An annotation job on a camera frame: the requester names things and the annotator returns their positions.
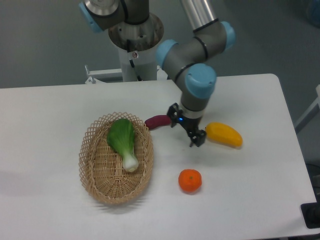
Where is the orange mandarin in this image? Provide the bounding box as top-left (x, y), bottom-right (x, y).
top-left (178, 169), bottom-right (202, 193)

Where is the yellow mango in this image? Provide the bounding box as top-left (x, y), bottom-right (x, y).
top-left (205, 122), bottom-right (243, 148)

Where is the woven wicker basket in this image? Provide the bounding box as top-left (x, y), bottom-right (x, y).
top-left (79, 112), bottom-right (154, 205)

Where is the green bok choy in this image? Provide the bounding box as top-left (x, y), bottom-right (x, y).
top-left (107, 118), bottom-right (139, 173)

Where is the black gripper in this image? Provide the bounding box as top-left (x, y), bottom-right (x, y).
top-left (166, 103), bottom-right (207, 147)

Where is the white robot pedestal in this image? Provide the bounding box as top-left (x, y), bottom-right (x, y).
top-left (108, 13), bottom-right (164, 81)

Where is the black cable on pedestal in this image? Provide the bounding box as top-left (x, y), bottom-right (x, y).
top-left (126, 39), bottom-right (143, 82)

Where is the black device at table edge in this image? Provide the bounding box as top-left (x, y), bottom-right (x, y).
top-left (300, 202), bottom-right (320, 229)

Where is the purple sweet potato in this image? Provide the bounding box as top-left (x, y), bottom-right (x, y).
top-left (144, 115), bottom-right (171, 130)

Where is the white frame at right edge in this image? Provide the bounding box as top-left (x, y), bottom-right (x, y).
top-left (294, 85), bottom-right (320, 134)

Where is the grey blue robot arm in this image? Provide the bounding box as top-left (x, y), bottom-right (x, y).
top-left (79, 0), bottom-right (236, 146)

